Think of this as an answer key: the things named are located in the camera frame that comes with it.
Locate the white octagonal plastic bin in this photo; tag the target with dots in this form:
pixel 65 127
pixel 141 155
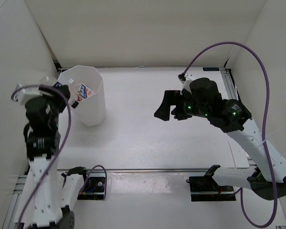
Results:
pixel 91 111

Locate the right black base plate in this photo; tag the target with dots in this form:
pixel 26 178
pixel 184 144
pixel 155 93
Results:
pixel 202 190

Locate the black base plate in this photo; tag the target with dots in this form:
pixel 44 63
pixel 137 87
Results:
pixel 202 190
pixel 95 188

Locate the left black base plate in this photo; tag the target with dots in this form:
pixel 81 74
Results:
pixel 95 188

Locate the blue white label bottle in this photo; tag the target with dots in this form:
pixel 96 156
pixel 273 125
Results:
pixel 83 92

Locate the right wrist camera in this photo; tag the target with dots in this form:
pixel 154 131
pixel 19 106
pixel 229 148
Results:
pixel 185 77

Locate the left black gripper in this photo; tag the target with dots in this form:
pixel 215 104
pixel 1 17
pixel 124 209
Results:
pixel 58 98

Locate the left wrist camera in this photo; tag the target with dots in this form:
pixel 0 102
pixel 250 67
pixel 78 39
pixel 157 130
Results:
pixel 24 95

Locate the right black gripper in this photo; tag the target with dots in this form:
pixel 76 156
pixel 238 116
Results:
pixel 173 98

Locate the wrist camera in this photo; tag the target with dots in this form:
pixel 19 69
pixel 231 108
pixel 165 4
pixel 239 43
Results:
pixel 24 95
pixel 185 77

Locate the dark blue table label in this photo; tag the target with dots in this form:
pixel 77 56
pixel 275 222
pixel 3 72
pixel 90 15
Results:
pixel 211 69

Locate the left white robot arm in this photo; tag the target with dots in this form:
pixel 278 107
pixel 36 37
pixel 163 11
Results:
pixel 54 195

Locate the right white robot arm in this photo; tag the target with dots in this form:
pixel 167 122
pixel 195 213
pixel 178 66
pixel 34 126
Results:
pixel 200 97

